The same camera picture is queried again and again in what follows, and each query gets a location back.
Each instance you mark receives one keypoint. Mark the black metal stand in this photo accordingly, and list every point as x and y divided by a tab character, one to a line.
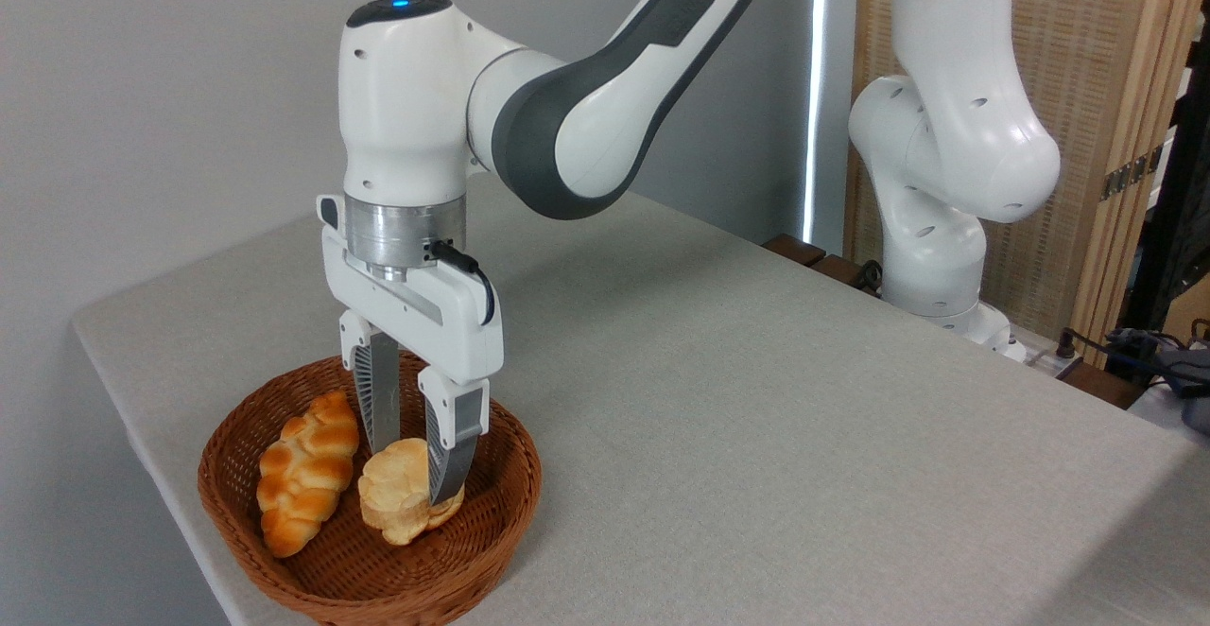
1172	210

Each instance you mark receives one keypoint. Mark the brass screen hinge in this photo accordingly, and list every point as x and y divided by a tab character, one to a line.
1130	172

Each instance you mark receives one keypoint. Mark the braided golden bread loaf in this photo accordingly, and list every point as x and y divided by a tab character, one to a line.
307	475

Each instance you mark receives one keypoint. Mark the bamboo folding screen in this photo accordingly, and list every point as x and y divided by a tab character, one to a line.
1087	40

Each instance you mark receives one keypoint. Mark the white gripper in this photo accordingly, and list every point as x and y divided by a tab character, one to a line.
444	323

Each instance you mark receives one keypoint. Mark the grey tablecloth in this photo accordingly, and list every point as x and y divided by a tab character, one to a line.
756	465

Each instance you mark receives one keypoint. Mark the dark wooden block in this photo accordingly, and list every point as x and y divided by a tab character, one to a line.
1101	385
839	269
794	249

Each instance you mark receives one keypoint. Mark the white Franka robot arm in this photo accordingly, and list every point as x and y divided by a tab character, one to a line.
955	134

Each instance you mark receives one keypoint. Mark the round pale bread bun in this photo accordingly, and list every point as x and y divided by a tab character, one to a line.
397	494

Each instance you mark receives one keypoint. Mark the brown wicker basket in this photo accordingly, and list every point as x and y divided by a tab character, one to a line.
425	569

